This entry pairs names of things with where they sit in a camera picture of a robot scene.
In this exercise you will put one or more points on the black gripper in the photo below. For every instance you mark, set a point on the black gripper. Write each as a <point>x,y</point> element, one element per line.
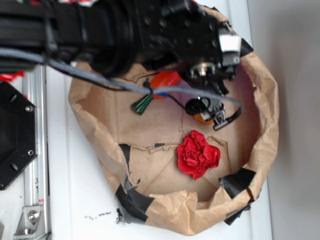
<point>181,35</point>

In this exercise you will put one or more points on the yellow rubber duck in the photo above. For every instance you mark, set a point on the yellow rubber duck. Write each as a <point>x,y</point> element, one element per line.
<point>203,118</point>

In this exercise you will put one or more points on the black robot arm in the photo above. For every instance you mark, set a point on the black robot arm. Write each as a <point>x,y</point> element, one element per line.
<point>99,42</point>

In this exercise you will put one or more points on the red crumpled paper ball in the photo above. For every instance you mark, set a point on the red crumpled paper ball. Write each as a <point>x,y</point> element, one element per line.
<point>195,155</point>

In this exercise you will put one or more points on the orange plastic toy carrot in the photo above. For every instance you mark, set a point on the orange plastic toy carrot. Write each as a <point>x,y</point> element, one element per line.
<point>162,79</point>

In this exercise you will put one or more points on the brown paper bag bin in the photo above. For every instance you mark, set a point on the brown paper bag bin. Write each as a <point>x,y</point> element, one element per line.
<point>138,155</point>

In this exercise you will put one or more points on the white tray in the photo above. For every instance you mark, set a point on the white tray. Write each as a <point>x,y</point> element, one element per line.
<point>82,205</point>

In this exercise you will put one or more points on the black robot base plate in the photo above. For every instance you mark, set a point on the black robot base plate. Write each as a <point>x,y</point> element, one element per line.
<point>18,144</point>

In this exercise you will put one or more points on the metal corner bracket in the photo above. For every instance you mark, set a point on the metal corner bracket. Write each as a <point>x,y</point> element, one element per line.
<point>31,225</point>

